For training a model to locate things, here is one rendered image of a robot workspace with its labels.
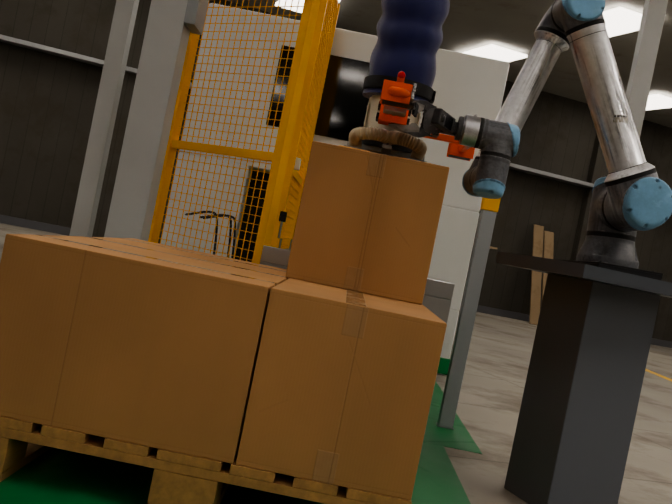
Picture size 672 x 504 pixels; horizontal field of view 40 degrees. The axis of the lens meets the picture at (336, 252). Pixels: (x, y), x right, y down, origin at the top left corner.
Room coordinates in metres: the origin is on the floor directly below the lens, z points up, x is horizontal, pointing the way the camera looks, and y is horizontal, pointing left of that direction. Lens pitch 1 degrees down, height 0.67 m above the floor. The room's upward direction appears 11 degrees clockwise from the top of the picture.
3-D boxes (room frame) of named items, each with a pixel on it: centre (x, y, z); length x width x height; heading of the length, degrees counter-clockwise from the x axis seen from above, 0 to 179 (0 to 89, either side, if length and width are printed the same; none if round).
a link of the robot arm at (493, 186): (2.67, -0.40, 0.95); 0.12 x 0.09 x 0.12; 5
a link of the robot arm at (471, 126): (2.67, -0.31, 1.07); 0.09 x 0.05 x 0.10; 179
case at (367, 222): (2.91, -0.09, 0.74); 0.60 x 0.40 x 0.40; 176
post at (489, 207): (3.85, -0.60, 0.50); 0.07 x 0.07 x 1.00; 89
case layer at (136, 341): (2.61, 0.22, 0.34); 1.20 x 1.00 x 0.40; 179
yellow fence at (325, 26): (5.06, 0.31, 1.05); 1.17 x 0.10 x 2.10; 179
